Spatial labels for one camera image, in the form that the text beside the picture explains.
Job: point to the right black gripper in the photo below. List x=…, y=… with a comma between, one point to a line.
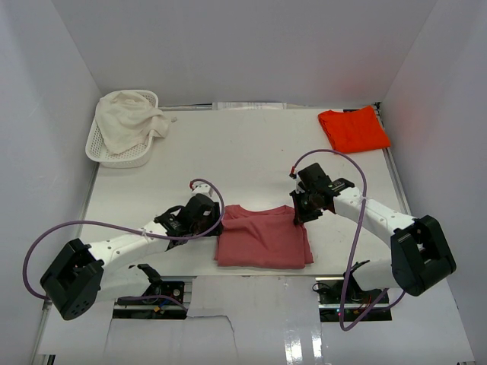
x=301, y=217

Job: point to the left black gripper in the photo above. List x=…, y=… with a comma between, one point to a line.
x=216, y=230

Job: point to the pink t shirt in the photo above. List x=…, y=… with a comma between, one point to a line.
x=262, y=239

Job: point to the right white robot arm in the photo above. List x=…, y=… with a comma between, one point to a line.
x=420, y=256

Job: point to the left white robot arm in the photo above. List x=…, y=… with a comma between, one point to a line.
x=84, y=273

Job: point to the white plastic basket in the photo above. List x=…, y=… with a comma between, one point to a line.
x=137, y=156

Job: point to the folded orange t shirt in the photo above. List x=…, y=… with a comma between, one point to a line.
x=354, y=132

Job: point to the paper sheet at back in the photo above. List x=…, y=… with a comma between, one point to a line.
x=248, y=106

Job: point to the cream white t shirt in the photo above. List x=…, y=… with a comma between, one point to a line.
x=125, y=119

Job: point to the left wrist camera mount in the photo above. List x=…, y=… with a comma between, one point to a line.
x=202, y=189

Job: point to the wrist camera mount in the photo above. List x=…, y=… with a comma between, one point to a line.
x=294, y=173
x=202, y=189

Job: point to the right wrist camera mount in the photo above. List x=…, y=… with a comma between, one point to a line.
x=294, y=173

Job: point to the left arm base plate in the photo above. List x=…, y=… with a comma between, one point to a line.
x=162, y=299

